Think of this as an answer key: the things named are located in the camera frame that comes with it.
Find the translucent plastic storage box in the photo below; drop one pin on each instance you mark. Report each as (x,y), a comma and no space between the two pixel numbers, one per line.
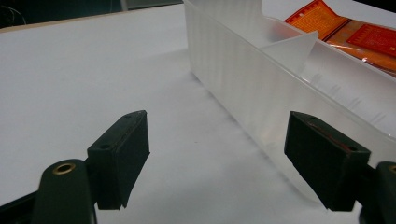
(249,77)

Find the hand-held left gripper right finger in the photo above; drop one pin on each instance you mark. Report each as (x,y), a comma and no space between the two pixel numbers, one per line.
(323,165)

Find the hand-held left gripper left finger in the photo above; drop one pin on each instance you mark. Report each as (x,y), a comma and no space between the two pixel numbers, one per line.
(120,155)

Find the orange snack packet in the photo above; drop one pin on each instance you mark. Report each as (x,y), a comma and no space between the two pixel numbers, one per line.
(370,46)
(314,18)

